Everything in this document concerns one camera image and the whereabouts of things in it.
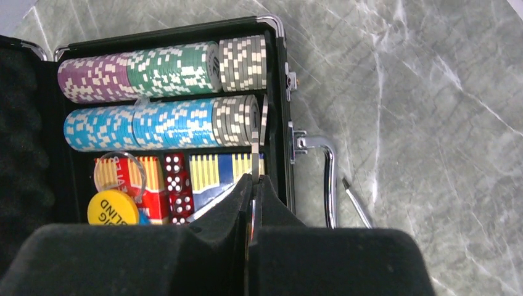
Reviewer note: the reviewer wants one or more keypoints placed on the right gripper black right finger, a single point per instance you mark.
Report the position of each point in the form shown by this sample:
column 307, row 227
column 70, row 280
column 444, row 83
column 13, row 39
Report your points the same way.
column 288, row 258

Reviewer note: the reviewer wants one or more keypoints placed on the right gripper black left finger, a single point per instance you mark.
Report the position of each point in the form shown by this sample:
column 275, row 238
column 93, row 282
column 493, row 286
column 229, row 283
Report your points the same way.
column 205, row 257

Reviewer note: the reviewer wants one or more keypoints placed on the blue yellow card deck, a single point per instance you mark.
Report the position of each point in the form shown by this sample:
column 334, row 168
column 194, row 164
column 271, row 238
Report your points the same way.
column 213, row 174

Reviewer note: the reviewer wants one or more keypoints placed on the grey white 1 chip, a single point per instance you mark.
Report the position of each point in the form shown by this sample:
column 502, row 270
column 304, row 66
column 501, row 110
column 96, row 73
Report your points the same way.
column 255, row 156
column 264, row 119

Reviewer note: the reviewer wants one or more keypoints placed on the red dice stack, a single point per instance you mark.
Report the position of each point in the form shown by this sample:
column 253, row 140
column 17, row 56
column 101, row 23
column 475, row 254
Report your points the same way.
column 179, row 188

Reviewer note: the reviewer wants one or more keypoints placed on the red card deck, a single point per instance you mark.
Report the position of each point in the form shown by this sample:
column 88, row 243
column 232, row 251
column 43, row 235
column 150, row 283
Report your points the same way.
column 154, row 204

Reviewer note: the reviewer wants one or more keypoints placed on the blue yellow dealer button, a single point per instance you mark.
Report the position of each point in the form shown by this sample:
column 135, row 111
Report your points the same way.
column 114, row 207

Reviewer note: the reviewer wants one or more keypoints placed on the clear round dealer disc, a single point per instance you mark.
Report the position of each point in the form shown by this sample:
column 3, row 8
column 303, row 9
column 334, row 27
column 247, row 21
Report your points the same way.
column 121, row 171

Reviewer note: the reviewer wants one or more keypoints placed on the black poker chip case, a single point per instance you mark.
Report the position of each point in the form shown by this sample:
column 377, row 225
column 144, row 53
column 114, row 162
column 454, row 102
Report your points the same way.
column 196, row 89

